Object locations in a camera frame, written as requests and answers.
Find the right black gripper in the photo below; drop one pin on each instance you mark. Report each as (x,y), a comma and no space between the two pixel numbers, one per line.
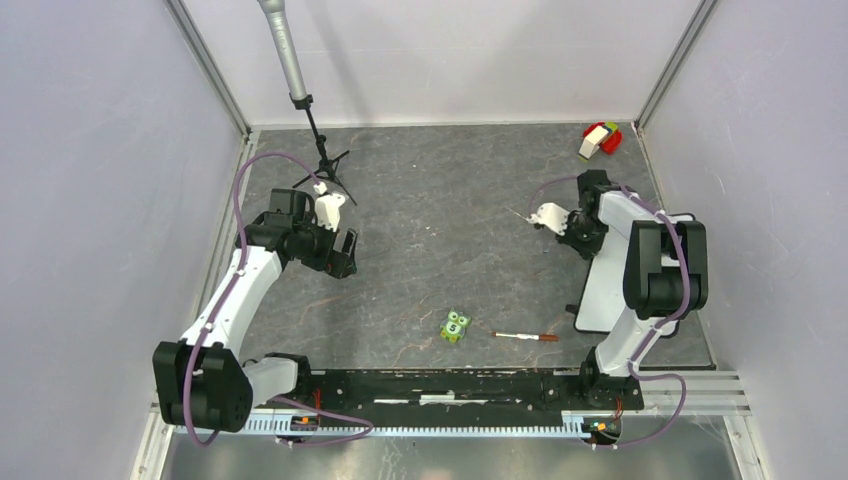
(585,249)

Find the slotted cable duct rail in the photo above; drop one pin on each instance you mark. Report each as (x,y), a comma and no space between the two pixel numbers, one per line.
(286,423)

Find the red and white toy blocks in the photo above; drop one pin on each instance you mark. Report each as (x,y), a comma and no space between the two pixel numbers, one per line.
(601,136)

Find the white whiteboard black frame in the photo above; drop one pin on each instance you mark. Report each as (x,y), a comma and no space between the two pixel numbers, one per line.
(602,300)

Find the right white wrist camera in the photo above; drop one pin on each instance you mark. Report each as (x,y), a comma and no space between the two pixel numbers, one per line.
(550,216)

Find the white marker brown cap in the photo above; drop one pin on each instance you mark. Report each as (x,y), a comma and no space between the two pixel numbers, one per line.
(527,336)

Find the green owl number block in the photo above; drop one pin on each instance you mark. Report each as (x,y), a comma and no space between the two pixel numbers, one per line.
(454,327)

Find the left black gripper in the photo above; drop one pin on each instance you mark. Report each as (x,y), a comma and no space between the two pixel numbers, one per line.
(342,264)

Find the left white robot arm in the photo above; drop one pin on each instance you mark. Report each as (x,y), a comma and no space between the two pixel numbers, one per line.
(200,382)

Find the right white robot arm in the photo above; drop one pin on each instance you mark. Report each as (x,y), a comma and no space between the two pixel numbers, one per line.
(648,270)

